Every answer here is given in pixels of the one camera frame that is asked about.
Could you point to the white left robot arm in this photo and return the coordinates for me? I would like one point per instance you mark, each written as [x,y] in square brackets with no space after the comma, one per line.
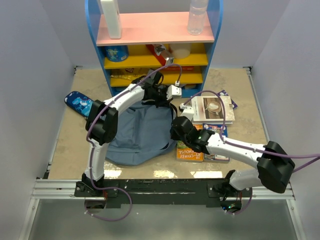
[101,125]

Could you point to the translucent white plastic cup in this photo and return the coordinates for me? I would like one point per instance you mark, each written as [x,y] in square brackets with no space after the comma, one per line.
[180,50]

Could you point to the clear plastic water bottle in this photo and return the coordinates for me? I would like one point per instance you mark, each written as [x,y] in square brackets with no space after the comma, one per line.
[196,17]

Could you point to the yellow chips bag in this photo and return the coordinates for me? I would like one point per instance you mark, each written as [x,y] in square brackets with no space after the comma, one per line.
[129,73]

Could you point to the red and silver snack box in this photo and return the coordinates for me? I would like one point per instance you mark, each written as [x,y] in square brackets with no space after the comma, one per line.
[161,53]

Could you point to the white coffee cover book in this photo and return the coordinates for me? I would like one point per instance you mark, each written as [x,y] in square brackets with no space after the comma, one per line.
[212,110]

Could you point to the white rectangular bottle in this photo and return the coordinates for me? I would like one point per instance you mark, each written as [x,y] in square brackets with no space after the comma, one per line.
[111,13]

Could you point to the orange treehouse book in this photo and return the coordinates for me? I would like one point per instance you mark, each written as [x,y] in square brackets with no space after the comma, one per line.
[186,154]

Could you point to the white items on bottom shelf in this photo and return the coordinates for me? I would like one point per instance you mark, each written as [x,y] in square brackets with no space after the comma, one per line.
[184,86]

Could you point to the blue cartoon cover book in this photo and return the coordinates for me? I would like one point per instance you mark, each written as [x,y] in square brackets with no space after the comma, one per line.
[214,158]

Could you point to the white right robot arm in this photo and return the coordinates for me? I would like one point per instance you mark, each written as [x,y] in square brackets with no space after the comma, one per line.
[271,166]

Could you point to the blue wooden shelf unit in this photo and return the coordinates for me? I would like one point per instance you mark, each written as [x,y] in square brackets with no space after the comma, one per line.
[140,29]

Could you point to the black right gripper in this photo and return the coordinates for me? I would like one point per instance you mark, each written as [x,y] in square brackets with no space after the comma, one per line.
[173,135]

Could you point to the blue cartoon pencil case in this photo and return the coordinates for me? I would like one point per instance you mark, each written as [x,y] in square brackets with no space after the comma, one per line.
[79,102]

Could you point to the blue cylindrical snack can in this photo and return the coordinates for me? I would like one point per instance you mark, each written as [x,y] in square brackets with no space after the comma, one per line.
[117,53]

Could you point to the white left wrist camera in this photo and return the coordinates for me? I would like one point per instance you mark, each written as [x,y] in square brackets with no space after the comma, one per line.
[173,92]

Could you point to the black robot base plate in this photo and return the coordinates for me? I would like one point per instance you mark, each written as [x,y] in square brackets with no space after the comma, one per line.
[209,192]

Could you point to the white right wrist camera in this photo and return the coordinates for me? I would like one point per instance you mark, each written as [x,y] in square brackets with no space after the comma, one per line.
[186,111]

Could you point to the flat red box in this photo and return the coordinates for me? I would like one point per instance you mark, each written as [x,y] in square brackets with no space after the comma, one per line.
[177,68]

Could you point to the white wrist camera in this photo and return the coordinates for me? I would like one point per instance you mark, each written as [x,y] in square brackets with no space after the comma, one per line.
[173,92]
[186,111]

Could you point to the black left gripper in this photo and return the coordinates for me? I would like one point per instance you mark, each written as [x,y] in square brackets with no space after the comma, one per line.
[164,102]

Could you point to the blue-grey fabric backpack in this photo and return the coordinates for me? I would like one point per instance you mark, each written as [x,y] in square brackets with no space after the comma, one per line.
[143,133]

